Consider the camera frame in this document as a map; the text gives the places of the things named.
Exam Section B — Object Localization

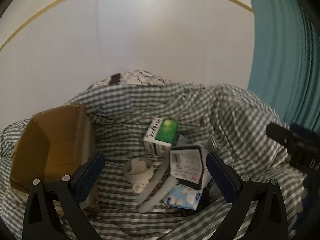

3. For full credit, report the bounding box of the black white labelled pouch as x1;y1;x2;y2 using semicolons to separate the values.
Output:
170;145;210;190

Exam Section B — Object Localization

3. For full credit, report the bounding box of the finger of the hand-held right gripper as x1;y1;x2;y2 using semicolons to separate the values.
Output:
290;123;320;142
266;122;292;145

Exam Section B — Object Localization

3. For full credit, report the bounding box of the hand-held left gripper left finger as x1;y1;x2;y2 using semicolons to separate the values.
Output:
22;151;105;240

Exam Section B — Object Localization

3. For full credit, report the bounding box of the brown cardboard box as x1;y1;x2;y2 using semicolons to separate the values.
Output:
10;103;97;193

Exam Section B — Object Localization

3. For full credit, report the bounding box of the gold wall trim strip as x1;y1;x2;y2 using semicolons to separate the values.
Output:
0;0;254;52

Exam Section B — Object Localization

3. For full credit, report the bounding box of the teal curtain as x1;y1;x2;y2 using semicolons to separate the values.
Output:
246;0;320;130

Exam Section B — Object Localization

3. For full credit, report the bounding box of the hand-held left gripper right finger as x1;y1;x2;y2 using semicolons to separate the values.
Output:
204;152;297;240

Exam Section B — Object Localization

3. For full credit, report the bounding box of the green white medicine box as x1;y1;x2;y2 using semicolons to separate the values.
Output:
143;116;180;157

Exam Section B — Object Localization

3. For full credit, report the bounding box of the white ointment tube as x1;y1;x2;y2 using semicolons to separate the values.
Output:
136;166;166;203

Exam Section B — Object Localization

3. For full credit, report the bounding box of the white eared figurine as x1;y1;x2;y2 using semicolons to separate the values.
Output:
123;157;155;194

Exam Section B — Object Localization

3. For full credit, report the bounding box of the blue white tissue pack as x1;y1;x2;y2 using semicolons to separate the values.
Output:
164;183;203;210

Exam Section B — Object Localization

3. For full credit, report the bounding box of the grey white checked blanket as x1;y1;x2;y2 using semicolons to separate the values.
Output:
0;80;310;240

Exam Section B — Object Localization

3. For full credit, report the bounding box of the white dark patterned pillow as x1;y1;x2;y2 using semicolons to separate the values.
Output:
86;70;170;89

